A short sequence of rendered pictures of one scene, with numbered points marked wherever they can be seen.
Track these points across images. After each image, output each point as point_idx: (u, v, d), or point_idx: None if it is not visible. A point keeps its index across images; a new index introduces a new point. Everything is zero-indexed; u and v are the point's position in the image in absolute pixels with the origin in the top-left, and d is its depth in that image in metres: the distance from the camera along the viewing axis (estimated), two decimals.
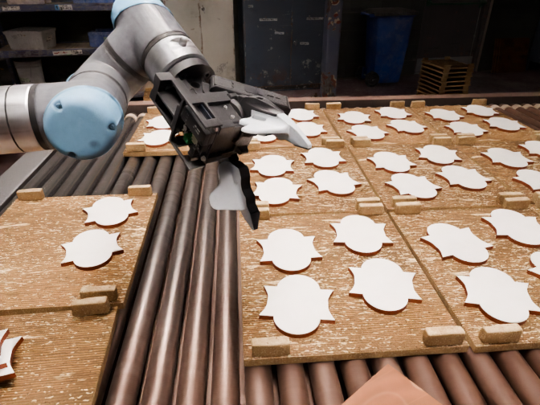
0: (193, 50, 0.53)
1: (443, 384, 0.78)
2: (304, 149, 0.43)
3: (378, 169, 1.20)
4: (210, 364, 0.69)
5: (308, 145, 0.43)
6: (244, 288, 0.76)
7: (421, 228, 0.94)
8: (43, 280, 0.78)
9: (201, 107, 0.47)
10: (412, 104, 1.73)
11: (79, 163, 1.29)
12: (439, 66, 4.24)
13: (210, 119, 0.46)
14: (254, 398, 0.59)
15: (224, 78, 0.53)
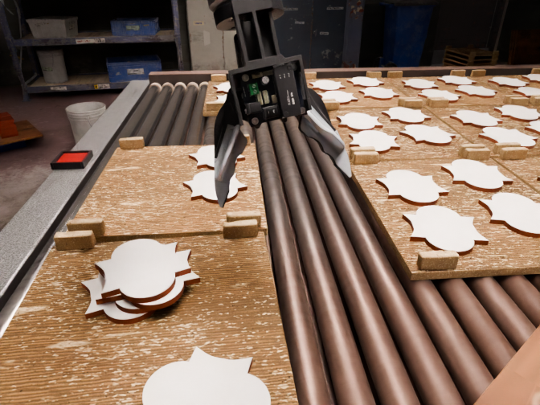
0: None
1: None
2: (345, 175, 0.48)
3: (465, 124, 1.21)
4: None
5: (351, 175, 0.48)
6: (382, 217, 0.77)
7: (533, 170, 0.94)
8: (179, 211, 0.78)
9: (296, 75, 0.41)
10: (472, 72, 1.73)
11: (161, 121, 1.29)
12: (464, 53, 4.24)
13: (307, 100, 0.41)
14: (432, 305, 0.59)
15: None
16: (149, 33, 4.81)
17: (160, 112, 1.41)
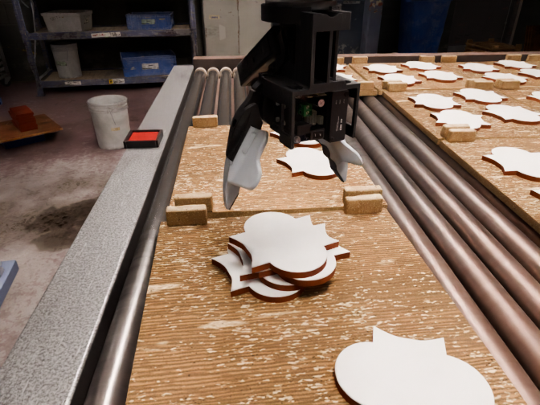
0: None
1: None
2: (341, 180, 0.50)
3: None
4: None
5: (345, 180, 0.51)
6: (508, 193, 0.71)
7: None
8: (284, 187, 0.72)
9: (342, 96, 0.39)
10: (529, 57, 1.67)
11: (222, 103, 1.23)
12: (487, 47, 4.18)
13: (348, 123, 0.41)
14: None
15: None
16: (165, 26, 4.75)
17: (214, 96, 1.34)
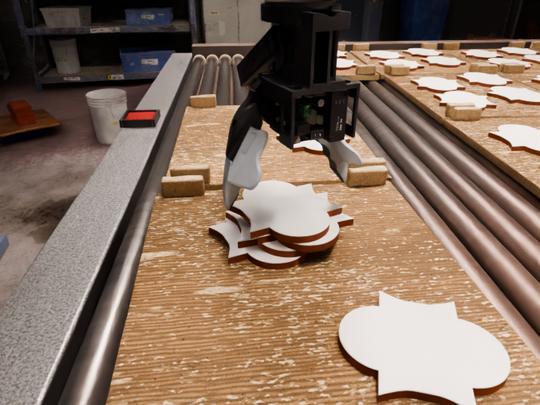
0: None
1: None
2: (341, 180, 0.50)
3: None
4: None
5: (345, 180, 0.51)
6: (516, 167, 0.68)
7: None
8: (284, 162, 0.70)
9: (342, 96, 0.39)
10: (533, 44, 1.64)
11: (222, 86, 1.20)
12: None
13: (348, 123, 0.41)
14: None
15: None
16: (164, 22, 4.72)
17: (214, 80, 1.32)
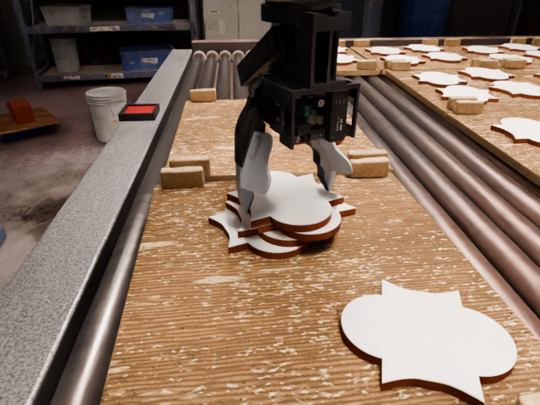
0: None
1: None
2: (327, 190, 0.50)
3: None
4: None
5: (331, 190, 0.50)
6: (519, 159, 0.67)
7: None
8: (284, 154, 0.69)
9: (342, 96, 0.39)
10: (534, 40, 1.64)
11: (222, 81, 1.19)
12: None
13: (348, 123, 0.41)
14: None
15: None
16: (164, 21, 4.72)
17: (214, 75, 1.31)
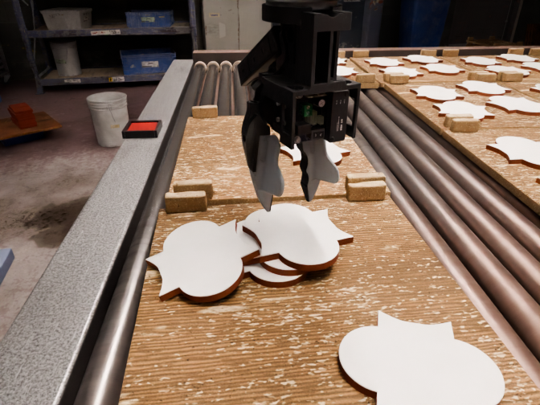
0: None
1: None
2: (308, 198, 0.49)
3: None
4: None
5: (311, 201, 0.50)
6: (513, 181, 0.69)
7: None
8: (284, 176, 0.71)
9: (342, 96, 0.40)
10: (531, 51, 1.66)
11: (222, 95, 1.21)
12: (488, 44, 4.16)
13: (348, 123, 0.41)
14: None
15: None
16: (165, 25, 4.74)
17: (214, 88, 1.33)
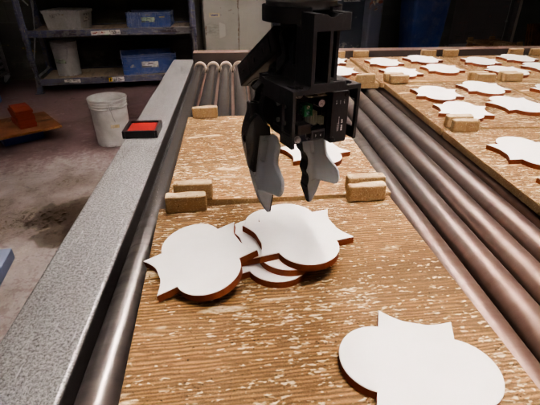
0: None
1: None
2: (308, 198, 0.49)
3: None
4: None
5: (311, 201, 0.50)
6: (513, 181, 0.69)
7: None
8: (284, 176, 0.71)
9: (343, 96, 0.40)
10: (531, 51, 1.66)
11: (222, 95, 1.21)
12: (488, 44, 4.16)
13: (348, 123, 0.41)
14: None
15: None
16: (165, 25, 4.74)
17: (214, 88, 1.33)
